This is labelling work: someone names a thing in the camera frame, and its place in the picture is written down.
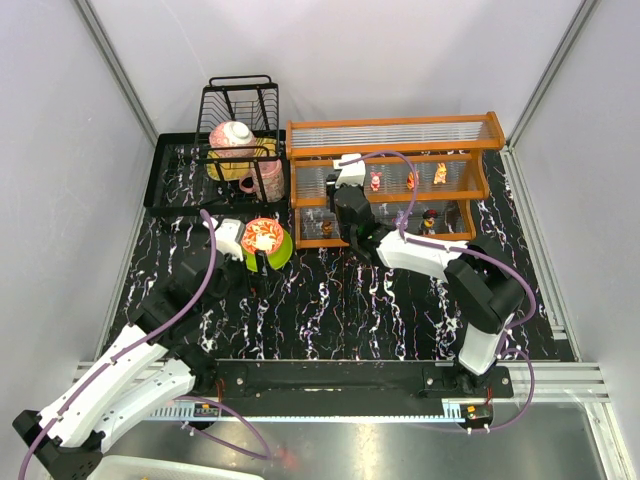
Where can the wooden tiered display shelf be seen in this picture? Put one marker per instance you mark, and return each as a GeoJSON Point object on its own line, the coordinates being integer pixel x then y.
{"type": "Point", "coordinates": [394, 147]}

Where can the Snow White toy figure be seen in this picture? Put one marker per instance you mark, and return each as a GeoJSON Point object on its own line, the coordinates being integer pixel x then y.
{"type": "Point", "coordinates": [427, 226]}

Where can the pink piglet toy figure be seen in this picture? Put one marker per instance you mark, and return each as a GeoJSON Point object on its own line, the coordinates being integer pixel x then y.
{"type": "Point", "coordinates": [375, 181]}

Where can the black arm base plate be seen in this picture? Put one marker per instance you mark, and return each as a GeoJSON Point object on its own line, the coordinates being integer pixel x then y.
{"type": "Point", "coordinates": [242, 378]}

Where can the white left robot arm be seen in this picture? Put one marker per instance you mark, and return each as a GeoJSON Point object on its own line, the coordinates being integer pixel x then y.
{"type": "Point", "coordinates": [147, 365]}

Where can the brown haired small toy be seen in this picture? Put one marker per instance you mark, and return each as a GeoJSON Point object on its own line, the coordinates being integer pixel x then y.
{"type": "Point", "coordinates": [327, 229]}

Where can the yellow plate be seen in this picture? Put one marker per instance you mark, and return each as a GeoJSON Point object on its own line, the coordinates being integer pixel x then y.
{"type": "Point", "coordinates": [236, 170]}

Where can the lime green plate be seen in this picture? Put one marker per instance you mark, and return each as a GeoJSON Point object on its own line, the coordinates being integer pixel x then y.
{"type": "Point", "coordinates": [277, 259]}

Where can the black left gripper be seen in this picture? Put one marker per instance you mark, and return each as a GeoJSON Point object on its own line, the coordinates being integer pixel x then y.
{"type": "Point", "coordinates": [245, 267]}

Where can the pink floral mug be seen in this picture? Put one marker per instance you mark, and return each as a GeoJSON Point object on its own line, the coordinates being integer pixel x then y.
{"type": "Point", "coordinates": [266, 180]}

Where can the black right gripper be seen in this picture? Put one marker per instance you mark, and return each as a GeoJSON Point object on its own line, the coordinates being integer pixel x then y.
{"type": "Point", "coordinates": [333, 185]}

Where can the black wire dish rack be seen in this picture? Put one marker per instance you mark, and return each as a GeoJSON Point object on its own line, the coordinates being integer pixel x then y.
{"type": "Point", "coordinates": [250, 99]}

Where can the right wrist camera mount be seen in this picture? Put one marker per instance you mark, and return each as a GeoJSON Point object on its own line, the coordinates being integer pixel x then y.
{"type": "Point", "coordinates": [350, 170]}

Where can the pink floral bowl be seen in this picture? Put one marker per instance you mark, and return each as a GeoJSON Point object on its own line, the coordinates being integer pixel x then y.
{"type": "Point", "coordinates": [232, 139]}

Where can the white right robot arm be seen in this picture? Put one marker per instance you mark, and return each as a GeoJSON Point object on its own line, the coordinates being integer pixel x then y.
{"type": "Point", "coordinates": [487, 290]}

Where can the black drain tray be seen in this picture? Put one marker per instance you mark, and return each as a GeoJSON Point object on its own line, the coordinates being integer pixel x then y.
{"type": "Point", "coordinates": [179, 184]}

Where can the yellow bear toy figure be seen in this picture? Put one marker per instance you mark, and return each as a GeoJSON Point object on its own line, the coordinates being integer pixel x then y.
{"type": "Point", "coordinates": [412, 181]}

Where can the brown rabbit toy figure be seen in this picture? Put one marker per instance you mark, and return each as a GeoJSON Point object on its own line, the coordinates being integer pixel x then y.
{"type": "Point", "coordinates": [440, 176]}

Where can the orange patterned white bowl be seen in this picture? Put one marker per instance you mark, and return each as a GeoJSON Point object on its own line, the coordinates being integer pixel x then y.
{"type": "Point", "coordinates": [262, 234]}

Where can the white plastic bin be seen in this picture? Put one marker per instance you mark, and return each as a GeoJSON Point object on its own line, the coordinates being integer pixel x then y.
{"type": "Point", "coordinates": [117, 467]}

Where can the purple bunny toy figure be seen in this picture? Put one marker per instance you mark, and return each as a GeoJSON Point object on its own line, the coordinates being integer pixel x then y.
{"type": "Point", "coordinates": [399, 221]}

